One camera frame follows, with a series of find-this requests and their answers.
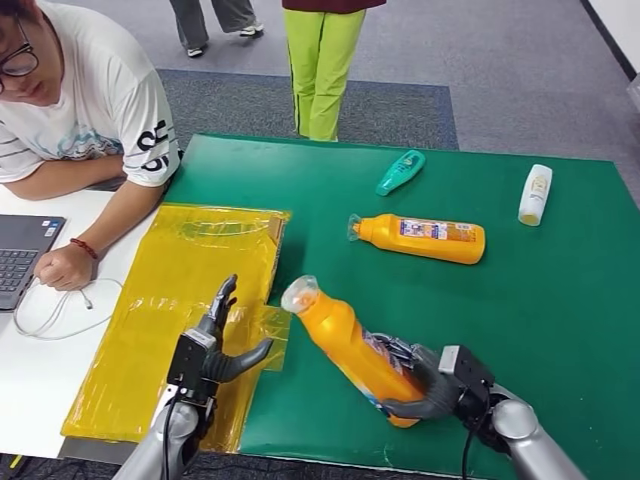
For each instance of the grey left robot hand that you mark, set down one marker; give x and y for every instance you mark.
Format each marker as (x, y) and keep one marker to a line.
(230, 364)

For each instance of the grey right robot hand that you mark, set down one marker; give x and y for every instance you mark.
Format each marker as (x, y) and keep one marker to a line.
(440, 391)

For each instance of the orange bottle with clear cap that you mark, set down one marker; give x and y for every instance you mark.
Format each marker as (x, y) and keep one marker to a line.
(340, 338)
(385, 240)

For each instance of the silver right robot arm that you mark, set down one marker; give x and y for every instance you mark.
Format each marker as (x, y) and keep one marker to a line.
(525, 430)

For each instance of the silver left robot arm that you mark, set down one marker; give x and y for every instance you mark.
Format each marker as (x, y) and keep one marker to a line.
(172, 437)

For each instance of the teal plastic bottle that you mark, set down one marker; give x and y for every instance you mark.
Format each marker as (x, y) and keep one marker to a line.
(400, 172)

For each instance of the white plastic bottle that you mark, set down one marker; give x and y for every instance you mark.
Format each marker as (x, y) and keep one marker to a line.
(535, 195)

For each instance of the yellow film-wrapped cardboard box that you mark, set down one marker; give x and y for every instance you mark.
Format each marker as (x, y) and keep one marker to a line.
(164, 278)

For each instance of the green table mat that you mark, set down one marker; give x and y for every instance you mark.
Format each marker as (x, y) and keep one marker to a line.
(550, 318)

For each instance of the grey metal plate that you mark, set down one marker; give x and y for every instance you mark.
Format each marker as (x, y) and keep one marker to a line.
(100, 452)

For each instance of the dark grey floor rug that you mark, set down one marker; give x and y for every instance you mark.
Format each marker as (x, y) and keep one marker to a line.
(240, 106)

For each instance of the grey laptop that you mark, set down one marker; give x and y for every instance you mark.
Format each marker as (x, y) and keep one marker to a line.
(25, 245)

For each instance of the seated person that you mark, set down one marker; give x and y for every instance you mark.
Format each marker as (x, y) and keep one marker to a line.
(100, 99)

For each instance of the standing person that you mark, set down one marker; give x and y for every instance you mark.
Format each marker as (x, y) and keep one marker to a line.
(320, 66)
(192, 23)

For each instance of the black-framed eyeglasses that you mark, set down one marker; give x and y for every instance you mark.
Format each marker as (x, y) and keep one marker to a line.
(20, 63)

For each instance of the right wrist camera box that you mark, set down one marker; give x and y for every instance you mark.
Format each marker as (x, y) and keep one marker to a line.
(467, 374)

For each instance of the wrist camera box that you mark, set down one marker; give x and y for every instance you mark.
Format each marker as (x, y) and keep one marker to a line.
(467, 374)
(190, 364)

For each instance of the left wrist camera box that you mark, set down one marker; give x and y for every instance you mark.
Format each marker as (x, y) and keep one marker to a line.
(190, 364)

